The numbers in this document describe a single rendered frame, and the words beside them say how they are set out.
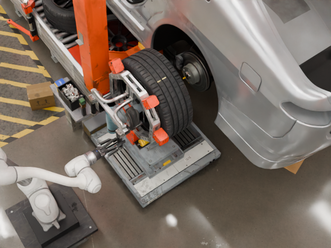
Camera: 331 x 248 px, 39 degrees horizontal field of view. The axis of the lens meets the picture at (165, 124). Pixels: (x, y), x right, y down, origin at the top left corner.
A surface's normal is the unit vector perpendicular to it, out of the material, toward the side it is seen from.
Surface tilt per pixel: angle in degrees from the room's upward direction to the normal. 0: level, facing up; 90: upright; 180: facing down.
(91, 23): 90
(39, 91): 0
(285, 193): 0
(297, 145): 90
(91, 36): 90
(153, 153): 0
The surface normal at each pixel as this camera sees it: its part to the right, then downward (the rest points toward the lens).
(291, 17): 0.28, -0.24
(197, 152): 0.06, -0.54
